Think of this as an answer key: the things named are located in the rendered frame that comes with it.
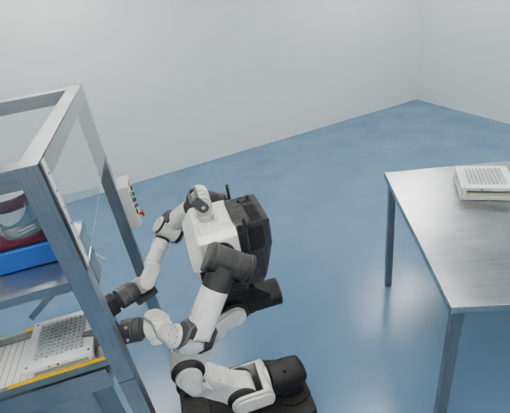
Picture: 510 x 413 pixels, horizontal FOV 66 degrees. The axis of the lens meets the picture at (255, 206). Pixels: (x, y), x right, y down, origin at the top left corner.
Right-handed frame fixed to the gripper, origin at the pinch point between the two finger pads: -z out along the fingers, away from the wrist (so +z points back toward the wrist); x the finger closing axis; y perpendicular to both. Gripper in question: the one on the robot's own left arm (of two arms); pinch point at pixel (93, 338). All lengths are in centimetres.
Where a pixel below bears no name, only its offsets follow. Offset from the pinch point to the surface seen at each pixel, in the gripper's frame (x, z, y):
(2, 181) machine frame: -71, 5, -14
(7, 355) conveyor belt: 7.4, -37.5, 7.5
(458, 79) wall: 46, 382, 386
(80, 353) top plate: 0.0, -3.1, -6.4
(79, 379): 9.3, -6.2, -9.6
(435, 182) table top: 4, 171, 70
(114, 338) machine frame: -10.7, 13.4, -12.9
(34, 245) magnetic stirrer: -44.3, -3.3, -1.1
